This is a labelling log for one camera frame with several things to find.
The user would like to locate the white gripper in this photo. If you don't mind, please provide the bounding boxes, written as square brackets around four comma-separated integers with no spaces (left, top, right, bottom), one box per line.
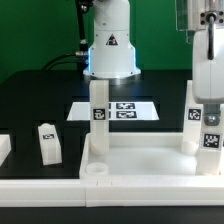
[192,29,224,126]

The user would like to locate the white desk top tray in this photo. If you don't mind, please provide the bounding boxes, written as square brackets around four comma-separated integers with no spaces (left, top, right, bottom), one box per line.
[79,132,224,180]

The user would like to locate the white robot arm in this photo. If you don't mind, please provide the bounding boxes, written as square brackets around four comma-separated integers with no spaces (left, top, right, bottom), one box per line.
[83,0,224,126]

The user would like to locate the white marker plate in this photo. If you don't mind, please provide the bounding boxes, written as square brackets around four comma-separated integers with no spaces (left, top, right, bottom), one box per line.
[67,102,159,121]

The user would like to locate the white front rail barrier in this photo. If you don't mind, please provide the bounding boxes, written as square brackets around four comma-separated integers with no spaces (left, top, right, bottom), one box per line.
[0,176,224,207]

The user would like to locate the black cables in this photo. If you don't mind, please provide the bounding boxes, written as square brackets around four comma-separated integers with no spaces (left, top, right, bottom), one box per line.
[41,0,90,72]

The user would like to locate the white left rail block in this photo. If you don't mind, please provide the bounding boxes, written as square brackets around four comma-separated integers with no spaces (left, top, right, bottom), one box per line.
[0,134,11,166]

